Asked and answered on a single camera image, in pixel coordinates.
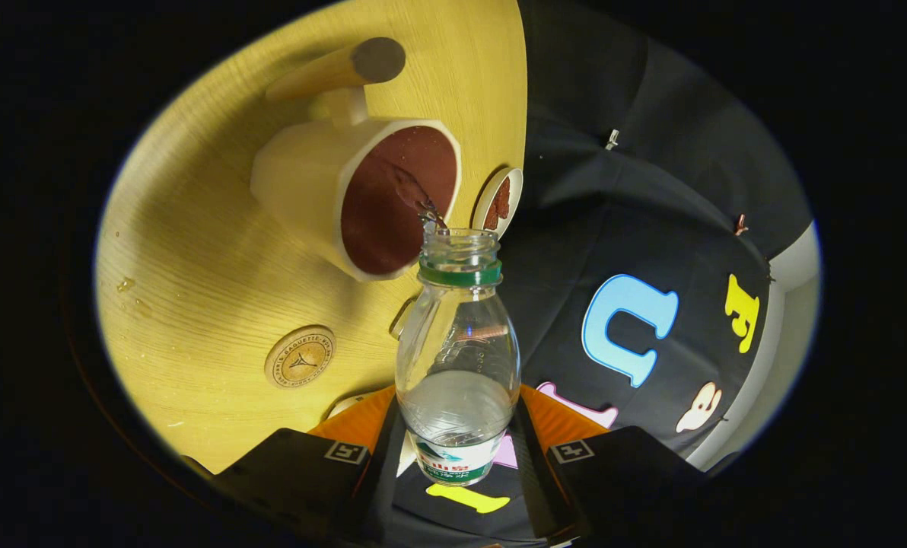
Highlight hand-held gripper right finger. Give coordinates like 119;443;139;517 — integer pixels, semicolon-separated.
508;384;705;545

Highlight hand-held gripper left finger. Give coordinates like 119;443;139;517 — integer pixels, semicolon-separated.
218;384;409;545

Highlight clear plastic juice bottle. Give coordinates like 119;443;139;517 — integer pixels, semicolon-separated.
395;228;521;488

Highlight round wooden coaster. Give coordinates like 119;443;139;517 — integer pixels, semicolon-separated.
264;325;336;390

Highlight cream cup with wooden handle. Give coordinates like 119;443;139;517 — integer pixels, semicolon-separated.
250;37;463;283

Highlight wooden table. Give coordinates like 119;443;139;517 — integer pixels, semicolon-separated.
94;0;529;474

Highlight white round plate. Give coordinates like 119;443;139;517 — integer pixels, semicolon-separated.
472;167;524;241

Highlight black backdrop cloth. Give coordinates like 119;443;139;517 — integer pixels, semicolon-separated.
389;0;816;548

